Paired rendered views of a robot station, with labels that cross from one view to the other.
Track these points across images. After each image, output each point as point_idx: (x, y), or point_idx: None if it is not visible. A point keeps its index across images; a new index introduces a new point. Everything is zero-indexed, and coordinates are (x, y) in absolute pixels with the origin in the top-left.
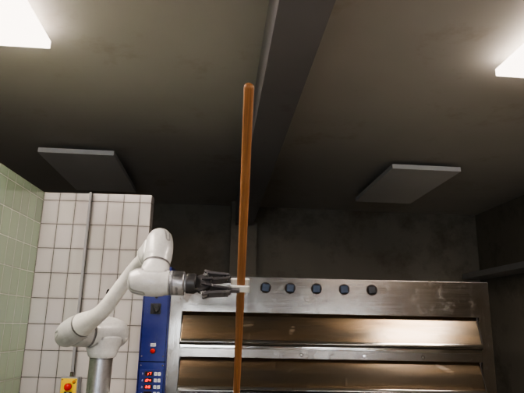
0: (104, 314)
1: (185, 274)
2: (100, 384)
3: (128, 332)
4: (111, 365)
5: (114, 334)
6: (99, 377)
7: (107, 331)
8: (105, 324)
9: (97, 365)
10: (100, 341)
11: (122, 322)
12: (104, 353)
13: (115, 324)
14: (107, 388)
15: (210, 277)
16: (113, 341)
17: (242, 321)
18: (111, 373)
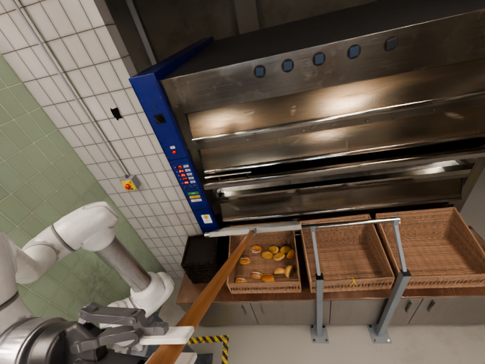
0: (29, 282)
1: (31, 347)
2: (115, 263)
3: (112, 215)
4: (115, 244)
5: (93, 232)
6: (108, 260)
7: (83, 236)
8: (74, 232)
9: (99, 254)
10: (83, 246)
11: (97, 211)
12: (96, 249)
13: (88, 223)
14: (123, 260)
15: (89, 343)
16: (98, 237)
17: (217, 292)
18: (120, 248)
